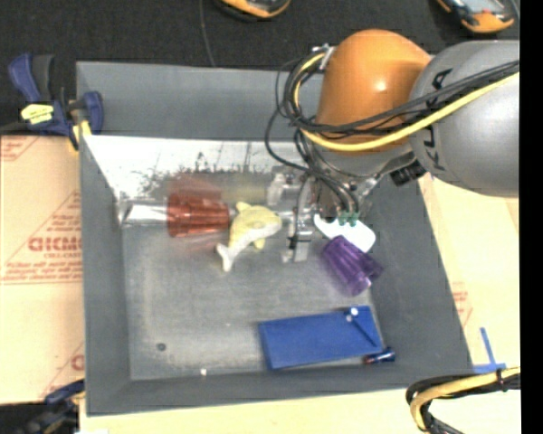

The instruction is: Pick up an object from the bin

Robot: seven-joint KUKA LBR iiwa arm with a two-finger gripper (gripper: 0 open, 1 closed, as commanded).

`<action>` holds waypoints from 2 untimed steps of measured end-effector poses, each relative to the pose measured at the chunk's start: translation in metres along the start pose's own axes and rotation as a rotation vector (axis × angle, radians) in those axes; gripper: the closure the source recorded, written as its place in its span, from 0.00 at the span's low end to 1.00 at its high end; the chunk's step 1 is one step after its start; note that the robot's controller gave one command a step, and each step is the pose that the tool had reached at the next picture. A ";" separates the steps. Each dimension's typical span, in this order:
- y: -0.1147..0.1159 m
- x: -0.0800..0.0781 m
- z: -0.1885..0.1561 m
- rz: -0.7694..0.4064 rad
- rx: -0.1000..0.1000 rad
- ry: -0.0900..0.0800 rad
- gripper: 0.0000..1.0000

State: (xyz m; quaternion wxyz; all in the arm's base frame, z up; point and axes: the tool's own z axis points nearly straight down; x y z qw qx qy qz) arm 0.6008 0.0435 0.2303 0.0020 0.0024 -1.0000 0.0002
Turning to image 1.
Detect grey metal bin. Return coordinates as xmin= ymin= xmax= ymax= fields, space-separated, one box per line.
xmin=75 ymin=61 xmax=474 ymax=416

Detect small blue and red pen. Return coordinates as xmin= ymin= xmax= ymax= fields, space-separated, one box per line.
xmin=362 ymin=347 xmax=396 ymax=365

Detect red ribbed plastic cup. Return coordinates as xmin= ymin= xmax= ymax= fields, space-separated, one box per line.
xmin=166 ymin=191 xmax=232 ymax=240

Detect purple ribbed plastic cup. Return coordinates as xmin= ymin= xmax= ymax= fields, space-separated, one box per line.
xmin=321 ymin=235 xmax=385 ymax=298

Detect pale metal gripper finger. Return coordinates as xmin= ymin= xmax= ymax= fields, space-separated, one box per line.
xmin=294 ymin=224 xmax=313 ymax=263
xmin=281 ymin=223 xmax=297 ymax=264

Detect black cylinder on white bracket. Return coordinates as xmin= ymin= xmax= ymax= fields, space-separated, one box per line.
xmin=380 ymin=159 xmax=426 ymax=190

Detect blue flat board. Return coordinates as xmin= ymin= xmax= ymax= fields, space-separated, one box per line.
xmin=257 ymin=305 xmax=386 ymax=372

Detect yellow and white toy dolphin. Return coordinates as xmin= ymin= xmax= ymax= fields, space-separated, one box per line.
xmin=214 ymin=201 xmax=283 ymax=273

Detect white rounded plastic piece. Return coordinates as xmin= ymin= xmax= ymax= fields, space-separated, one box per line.
xmin=312 ymin=213 xmax=377 ymax=253

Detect thin blue stick white heads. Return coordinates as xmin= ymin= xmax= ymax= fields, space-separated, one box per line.
xmin=345 ymin=307 xmax=378 ymax=348

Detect brown cardboard board red print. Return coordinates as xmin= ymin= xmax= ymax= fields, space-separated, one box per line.
xmin=0 ymin=133 xmax=87 ymax=407

